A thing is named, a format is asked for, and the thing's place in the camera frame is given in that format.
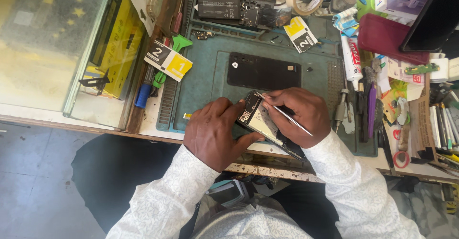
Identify person's right hand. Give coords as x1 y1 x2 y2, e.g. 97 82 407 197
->
262 87 332 149

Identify person's left hand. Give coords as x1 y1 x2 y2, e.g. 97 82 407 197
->
183 97 264 173

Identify silver metal tweezers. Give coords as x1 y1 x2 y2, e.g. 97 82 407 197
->
255 91 313 137

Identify black smartphone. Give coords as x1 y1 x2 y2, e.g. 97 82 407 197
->
235 90 307 161

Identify silver precision screwdriver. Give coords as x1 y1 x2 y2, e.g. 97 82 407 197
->
334 88 350 134

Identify teal repair work mat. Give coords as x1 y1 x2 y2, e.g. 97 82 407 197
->
156 0 379 158

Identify phone in lap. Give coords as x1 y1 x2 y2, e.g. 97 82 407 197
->
206 179 252 208

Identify black phone back cover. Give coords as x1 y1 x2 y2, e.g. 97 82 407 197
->
227 51 302 92

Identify white glue tube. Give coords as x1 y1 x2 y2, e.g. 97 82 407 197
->
339 33 364 91

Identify yellow black white sticker card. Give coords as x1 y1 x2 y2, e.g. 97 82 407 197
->
144 40 193 83
283 16 318 54

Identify green plastic pry tool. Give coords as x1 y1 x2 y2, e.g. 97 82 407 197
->
153 35 193 89

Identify small black circuit board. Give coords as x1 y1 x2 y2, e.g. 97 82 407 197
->
191 30 216 40

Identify dark red phone case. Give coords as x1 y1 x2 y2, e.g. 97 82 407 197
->
357 13 430 66

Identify brown cardboard box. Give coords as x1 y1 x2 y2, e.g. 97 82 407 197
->
408 73 459 169

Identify black phone motherboard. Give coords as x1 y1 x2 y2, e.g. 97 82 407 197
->
239 0 274 29

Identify small green circuit board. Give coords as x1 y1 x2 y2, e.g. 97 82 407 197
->
404 63 440 76

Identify black phone battery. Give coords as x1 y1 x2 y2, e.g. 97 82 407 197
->
197 0 242 20

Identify row of pens and tools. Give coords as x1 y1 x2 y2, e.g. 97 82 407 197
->
429 102 459 154

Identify white charger plug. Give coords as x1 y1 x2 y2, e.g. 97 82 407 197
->
429 53 450 84

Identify black tablet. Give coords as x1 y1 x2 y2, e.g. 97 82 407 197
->
399 0 459 53

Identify glass display case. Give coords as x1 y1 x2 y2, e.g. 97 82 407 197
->
0 0 188 131

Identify purple handled tool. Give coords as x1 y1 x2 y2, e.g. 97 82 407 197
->
367 83 377 139

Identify blue handled screwdriver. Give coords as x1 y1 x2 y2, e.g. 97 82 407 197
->
134 63 156 110

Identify red rubber ring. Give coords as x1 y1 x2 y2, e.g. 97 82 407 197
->
393 151 411 169

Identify red handled screwdriver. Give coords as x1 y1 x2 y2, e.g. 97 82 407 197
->
172 0 186 35

